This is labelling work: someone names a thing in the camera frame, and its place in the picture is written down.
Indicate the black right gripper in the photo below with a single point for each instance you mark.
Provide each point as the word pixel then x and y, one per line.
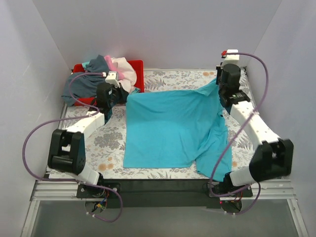
pixel 218 75

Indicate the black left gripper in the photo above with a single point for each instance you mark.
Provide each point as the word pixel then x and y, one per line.
pixel 122 93

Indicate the turquoise t shirt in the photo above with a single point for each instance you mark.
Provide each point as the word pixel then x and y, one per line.
pixel 176 129

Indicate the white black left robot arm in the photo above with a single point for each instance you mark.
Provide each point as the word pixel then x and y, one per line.
pixel 67 147

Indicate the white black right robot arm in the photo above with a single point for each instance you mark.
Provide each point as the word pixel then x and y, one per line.
pixel 272 155

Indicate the white t shirt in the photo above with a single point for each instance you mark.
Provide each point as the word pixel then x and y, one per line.
pixel 129 73

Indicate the pink t shirt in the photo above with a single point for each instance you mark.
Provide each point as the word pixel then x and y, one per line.
pixel 112 67

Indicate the dark grey t shirt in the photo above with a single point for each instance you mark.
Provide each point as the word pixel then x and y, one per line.
pixel 85 86

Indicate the red plastic bin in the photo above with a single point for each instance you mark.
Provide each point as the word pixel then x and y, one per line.
pixel 138 68

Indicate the floral patterned table mat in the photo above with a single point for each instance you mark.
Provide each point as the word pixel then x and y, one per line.
pixel 105 147

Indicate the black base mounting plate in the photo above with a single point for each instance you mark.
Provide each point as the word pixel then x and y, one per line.
pixel 167 192

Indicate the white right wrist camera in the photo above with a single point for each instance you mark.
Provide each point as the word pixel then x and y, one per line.
pixel 230 56

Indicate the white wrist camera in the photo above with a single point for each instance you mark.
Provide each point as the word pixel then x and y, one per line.
pixel 230 56
pixel 112 78

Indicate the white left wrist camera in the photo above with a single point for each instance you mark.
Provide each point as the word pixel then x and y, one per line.
pixel 112 78

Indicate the aluminium frame rail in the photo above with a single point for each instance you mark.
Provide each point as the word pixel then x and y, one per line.
pixel 273 211

